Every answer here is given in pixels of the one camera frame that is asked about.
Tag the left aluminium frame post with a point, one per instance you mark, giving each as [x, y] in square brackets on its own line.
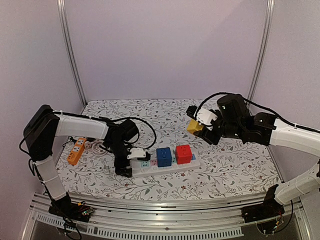
[61, 6]

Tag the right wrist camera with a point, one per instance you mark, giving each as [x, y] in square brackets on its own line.
[204, 117]

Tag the orange power strip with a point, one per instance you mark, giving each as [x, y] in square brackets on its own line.
[76, 151]

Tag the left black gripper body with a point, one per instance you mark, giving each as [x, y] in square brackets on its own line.
[118, 163]

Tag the right aluminium frame post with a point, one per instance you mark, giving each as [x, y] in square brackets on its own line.
[267, 25]

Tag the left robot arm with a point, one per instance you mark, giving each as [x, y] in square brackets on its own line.
[46, 125]

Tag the floral table mat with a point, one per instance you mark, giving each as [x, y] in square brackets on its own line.
[229, 169]

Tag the yellow cube socket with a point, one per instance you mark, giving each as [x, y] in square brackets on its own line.
[194, 127]

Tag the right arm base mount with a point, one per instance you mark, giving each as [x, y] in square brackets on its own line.
[269, 213]

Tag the red cube socket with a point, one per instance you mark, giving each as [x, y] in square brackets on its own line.
[183, 154]

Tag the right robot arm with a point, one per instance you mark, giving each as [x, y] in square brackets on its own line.
[268, 128]

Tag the blue cube socket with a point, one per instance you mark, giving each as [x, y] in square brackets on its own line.
[164, 157]

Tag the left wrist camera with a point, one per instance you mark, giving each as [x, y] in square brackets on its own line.
[139, 154]

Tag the front aluminium rail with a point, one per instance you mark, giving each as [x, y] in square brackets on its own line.
[208, 219]

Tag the aluminium frame post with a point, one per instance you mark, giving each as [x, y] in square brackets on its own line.
[267, 25]
[61, 6]

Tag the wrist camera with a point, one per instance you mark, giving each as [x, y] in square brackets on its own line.
[204, 117]
[139, 154]

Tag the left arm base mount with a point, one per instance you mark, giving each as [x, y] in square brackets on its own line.
[68, 210]

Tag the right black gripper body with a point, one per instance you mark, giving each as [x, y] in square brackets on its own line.
[206, 135]

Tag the white multicolour power strip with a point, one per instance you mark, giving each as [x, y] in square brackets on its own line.
[150, 168]

